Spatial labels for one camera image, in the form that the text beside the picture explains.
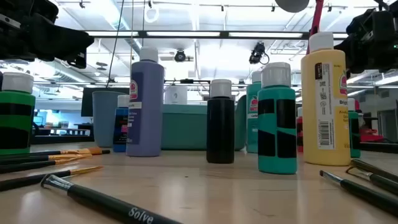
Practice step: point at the black monitor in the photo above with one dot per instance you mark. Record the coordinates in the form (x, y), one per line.
(87, 102)

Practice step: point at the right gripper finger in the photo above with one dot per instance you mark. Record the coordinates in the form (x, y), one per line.
(357, 53)

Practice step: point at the large purple paint bottle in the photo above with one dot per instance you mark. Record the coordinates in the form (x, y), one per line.
(144, 109)

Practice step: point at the dark green paint bottle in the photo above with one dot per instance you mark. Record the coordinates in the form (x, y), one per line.
(354, 133)

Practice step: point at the red shelf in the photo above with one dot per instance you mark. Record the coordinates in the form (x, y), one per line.
(371, 137)

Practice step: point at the black paintbrush Solve print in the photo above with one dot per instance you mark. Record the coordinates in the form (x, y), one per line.
(93, 199)

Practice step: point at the bright green paint bottle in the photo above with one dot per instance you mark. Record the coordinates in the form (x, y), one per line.
(17, 124)

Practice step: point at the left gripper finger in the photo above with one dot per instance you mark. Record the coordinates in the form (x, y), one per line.
(77, 60)
(62, 43)

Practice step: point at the small teal paint bottle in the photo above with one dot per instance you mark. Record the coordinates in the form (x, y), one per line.
(276, 124)

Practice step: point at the blue-grey plastic cup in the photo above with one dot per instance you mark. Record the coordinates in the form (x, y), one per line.
(102, 118)

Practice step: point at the small blue paint bottle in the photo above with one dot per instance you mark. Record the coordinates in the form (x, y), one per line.
(119, 124)

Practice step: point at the large yellow paint bottle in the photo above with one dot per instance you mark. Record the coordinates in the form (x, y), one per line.
(311, 109)

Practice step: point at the black aluminium table frame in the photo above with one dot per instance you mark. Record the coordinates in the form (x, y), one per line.
(62, 140)

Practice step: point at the black overhead camera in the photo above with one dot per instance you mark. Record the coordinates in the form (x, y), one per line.
(179, 56)

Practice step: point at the small black paint bottle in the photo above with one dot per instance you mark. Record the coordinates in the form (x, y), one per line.
(220, 130)

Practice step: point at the red desk lamp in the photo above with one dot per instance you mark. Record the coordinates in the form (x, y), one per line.
(315, 18)

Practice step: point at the white bucket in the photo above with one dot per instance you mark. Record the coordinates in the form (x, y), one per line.
(175, 95)

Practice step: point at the teal plastic bin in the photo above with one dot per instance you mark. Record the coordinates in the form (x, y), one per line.
(183, 127)

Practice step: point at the black overhead frame beam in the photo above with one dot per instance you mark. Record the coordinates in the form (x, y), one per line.
(142, 34)

